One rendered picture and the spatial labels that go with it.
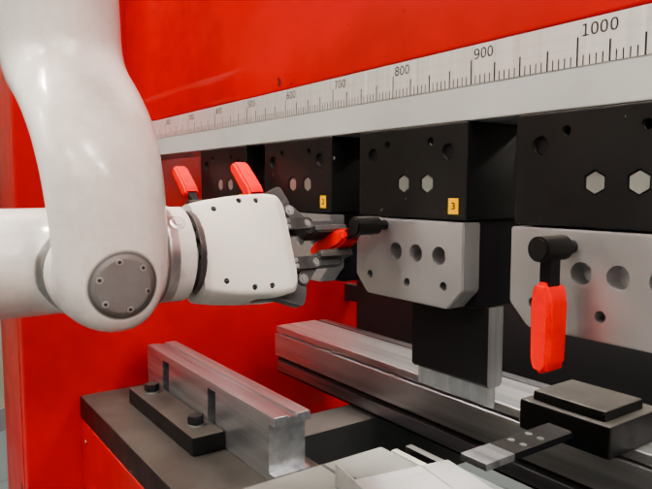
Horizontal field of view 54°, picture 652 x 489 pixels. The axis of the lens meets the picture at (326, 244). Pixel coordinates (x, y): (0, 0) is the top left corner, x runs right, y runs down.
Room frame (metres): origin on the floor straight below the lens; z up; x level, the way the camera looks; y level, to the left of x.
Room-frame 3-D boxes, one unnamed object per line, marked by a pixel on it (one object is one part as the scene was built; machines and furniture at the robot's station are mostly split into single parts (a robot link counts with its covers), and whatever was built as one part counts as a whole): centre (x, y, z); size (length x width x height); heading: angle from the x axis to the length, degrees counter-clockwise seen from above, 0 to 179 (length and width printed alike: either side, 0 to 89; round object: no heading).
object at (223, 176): (0.96, 0.12, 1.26); 0.15 x 0.09 x 0.17; 35
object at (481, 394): (0.61, -0.13, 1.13); 0.10 x 0.02 x 0.10; 35
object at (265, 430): (1.06, 0.19, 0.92); 0.50 x 0.06 x 0.10; 35
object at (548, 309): (0.45, -0.16, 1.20); 0.04 x 0.02 x 0.10; 125
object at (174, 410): (1.07, 0.27, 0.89); 0.30 x 0.05 x 0.03; 35
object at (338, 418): (1.20, -0.18, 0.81); 0.64 x 0.08 x 0.14; 125
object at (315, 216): (0.80, 0.01, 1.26); 0.15 x 0.09 x 0.17; 35
